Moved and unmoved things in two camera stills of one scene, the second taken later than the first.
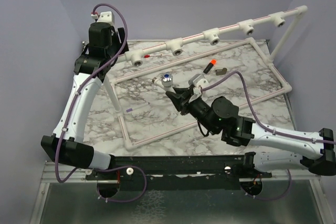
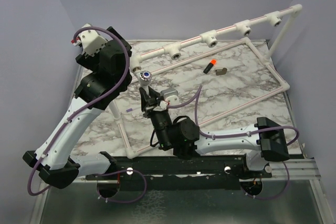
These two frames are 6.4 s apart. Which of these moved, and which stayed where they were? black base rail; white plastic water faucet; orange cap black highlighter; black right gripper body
Moved: white plastic water faucet; black right gripper body
Stayed: orange cap black highlighter; black base rail
